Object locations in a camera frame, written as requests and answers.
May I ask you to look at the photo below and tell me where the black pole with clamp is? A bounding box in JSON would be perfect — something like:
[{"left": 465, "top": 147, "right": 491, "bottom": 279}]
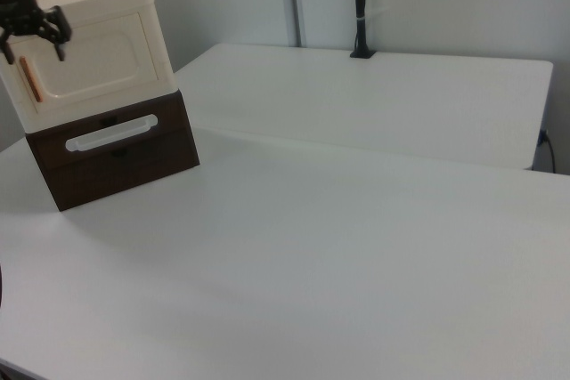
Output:
[{"left": 348, "top": 0, "right": 376, "bottom": 61}]

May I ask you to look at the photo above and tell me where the white drawer handle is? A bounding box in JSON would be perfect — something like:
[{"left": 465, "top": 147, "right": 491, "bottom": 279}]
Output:
[{"left": 64, "top": 113, "right": 159, "bottom": 152}]

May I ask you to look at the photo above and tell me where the dark brown drawer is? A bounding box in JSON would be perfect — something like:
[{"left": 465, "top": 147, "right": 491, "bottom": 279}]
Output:
[{"left": 25, "top": 91, "right": 201, "bottom": 213}]

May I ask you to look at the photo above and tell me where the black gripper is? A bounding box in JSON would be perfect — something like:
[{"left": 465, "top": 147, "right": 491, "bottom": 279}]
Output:
[{"left": 0, "top": 0, "right": 73, "bottom": 65}]

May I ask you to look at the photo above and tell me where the copper door handle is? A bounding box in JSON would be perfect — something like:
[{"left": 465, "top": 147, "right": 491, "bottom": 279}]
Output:
[{"left": 19, "top": 55, "right": 44, "bottom": 103}]

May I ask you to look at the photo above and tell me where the cream cabinet door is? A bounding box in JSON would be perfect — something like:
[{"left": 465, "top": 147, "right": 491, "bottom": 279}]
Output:
[{"left": 7, "top": 10, "right": 174, "bottom": 119}]

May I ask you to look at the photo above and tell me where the cream plastic cabinet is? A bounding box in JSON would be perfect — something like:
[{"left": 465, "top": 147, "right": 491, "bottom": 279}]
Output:
[{"left": 0, "top": 0, "right": 180, "bottom": 135}]

